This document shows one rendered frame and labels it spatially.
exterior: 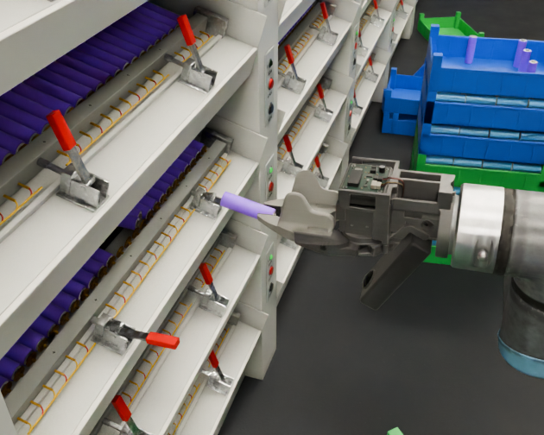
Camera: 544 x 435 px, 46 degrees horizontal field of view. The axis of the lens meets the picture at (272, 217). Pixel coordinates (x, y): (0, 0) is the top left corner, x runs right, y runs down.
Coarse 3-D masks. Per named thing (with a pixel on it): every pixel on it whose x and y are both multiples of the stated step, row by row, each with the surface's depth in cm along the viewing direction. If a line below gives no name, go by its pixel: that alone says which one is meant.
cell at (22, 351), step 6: (12, 348) 66; (18, 348) 66; (24, 348) 66; (6, 354) 65; (12, 354) 65; (18, 354) 65; (24, 354) 65; (30, 354) 66; (18, 360) 65; (24, 360) 65
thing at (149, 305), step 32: (224, 128) 103; (256, 160) 104; (224, 192) 96; (192, 224) 89; (224, 224) 96; (192, 256) 85; (128, 288) 78; (160, 288) 79; (128, 320) 74; (160, 320) 79; (96, 352) 70; (128, 352) 71; (96, 384) 67; (32, 416) 63; (64, 416) 64; (96, 416) 67
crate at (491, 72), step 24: (432, 24) 151; (432, 48) 153; (456, 48) 153; (480, 48) 152; (504, 48) 151; (528, 48) 150; (432, 72) 138; (456, 72) 137; (480, 72) 136; (504, 72) 135; (528, 72) 134; (528, 96) 137
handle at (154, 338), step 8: (120, 328) 70; (128, 336) 70; (136, 336) 70; (144, 336) 70; (152, 336) 69; (160, 336) 69; (168, 336) 69; (152, 344) 69; (160, 344) 69; (168, 344) 68; (176, 344) 68
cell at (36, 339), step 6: (30, 330) 68; (24, 336) 67; (30, 336) 67; (36, 336) 67; (42, 336) 68; (18, 342) 67; (24, 342) 67; (30, 342) 67; (36, 342) 67; (30, 348) 67; (36, 348) 67
